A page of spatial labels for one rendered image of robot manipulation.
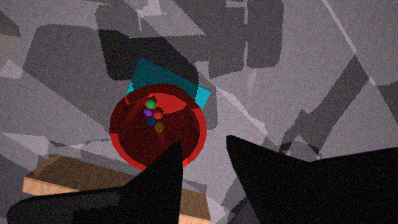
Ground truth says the purple marble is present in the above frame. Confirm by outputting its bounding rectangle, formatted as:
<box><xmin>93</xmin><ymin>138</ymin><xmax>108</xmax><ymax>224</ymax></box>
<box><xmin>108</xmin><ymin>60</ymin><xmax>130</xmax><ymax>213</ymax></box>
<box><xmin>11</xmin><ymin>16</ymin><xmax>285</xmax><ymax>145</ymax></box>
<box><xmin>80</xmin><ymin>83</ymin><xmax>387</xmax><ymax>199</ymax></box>
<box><xmin>142</xmin><ymin>108</ymin><xmax>153</xmax><ymax>118</ymax></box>

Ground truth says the yellow marble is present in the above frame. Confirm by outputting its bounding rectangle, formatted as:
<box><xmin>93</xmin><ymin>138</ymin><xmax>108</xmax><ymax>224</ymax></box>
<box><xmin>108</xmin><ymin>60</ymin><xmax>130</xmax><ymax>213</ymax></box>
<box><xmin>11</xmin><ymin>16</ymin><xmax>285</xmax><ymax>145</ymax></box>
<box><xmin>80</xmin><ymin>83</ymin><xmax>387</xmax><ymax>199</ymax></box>
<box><xmin>154</xmin><ymin>122</ymin><xmax>164</xmax><ymax>132</ymax></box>

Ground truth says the green marble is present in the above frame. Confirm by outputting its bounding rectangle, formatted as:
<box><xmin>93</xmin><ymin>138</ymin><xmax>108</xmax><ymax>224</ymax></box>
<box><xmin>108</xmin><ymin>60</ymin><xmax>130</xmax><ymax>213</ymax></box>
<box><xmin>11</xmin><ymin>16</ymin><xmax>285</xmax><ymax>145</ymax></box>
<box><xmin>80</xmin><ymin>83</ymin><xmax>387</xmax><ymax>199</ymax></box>
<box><xmin>146</xmin><ymin>99</ymin><xmax>156</xmax><ymax>109</ymax></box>

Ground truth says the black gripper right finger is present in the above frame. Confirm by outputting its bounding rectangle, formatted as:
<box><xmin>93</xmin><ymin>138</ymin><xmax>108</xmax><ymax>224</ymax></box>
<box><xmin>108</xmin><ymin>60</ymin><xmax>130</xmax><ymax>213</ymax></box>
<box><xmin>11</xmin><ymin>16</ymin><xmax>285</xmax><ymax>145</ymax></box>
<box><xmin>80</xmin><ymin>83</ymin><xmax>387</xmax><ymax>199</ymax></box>
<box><xmin>226</xmin><ymin>135</ymin><xmax>398</xmax><ymax>224</ymax></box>

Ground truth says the dark red cup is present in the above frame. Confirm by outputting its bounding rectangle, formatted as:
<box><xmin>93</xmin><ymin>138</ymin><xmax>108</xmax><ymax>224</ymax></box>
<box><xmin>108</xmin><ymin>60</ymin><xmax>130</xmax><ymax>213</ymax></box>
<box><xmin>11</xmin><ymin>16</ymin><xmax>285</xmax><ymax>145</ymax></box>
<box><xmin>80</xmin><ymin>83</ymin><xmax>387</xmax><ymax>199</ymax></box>
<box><xmin>109</xmin><ymin>83</ymin><xmax>207</xmax><ymax>170</ymax></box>

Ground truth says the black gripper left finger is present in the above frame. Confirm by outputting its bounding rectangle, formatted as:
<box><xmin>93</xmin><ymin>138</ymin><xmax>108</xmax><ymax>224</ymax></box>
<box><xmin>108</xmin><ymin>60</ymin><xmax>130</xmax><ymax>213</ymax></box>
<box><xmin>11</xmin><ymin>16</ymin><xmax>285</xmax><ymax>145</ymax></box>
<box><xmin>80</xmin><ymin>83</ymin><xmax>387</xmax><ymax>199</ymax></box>
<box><xmin>6</xmin><ymin>141</ymin><xmax>183</xmax><ymax>224</ymax></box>

